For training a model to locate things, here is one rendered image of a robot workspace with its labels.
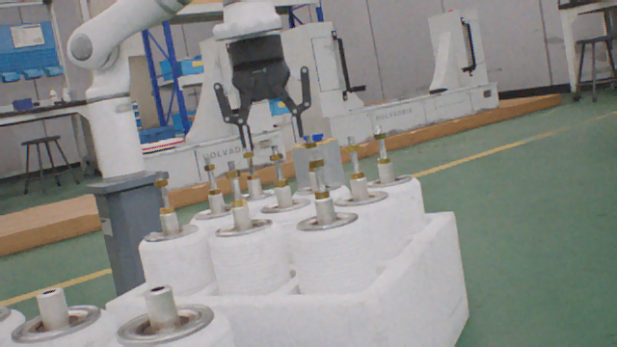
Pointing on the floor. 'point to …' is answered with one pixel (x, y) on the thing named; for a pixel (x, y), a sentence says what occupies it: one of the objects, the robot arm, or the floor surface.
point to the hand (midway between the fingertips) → (272, 138)
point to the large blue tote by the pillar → (157, 134)
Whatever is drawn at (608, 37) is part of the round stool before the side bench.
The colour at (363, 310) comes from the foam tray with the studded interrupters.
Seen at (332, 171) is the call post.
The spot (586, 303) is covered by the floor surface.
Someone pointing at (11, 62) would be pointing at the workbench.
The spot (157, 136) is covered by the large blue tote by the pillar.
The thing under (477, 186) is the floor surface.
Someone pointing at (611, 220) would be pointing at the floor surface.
